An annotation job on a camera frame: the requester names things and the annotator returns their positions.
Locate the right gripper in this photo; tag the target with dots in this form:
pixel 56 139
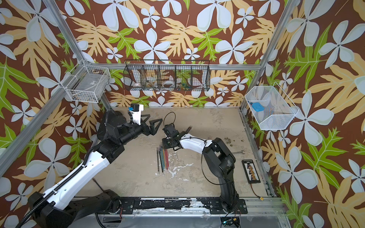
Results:
pixel 164 140

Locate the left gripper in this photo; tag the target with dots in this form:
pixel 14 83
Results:
pixel 151 130

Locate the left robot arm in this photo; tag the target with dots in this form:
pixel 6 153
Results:
pixel 114 133

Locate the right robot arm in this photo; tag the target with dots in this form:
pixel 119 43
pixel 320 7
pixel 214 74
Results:
pixel 221 163

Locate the bundle of coloured pencils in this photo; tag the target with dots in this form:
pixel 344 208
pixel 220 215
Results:
pixel 163 159

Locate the black plastic tool case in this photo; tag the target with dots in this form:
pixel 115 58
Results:
pixel 103 131

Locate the silver open-end wrench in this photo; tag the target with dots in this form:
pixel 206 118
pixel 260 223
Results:
pixel 239 152

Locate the blue object in basket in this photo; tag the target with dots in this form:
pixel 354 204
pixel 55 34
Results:
pixel 257 107

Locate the white mesh corner basket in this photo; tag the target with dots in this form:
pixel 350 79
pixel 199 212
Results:
pixel 279 110

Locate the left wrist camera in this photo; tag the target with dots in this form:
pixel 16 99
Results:
pixel 134 112

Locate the black wire basket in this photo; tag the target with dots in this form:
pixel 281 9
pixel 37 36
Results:
pixel 169 75

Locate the white wire basket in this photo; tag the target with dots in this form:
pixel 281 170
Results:
pixel 88 83

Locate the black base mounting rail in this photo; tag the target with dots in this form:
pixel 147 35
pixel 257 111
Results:
pixel 130 205

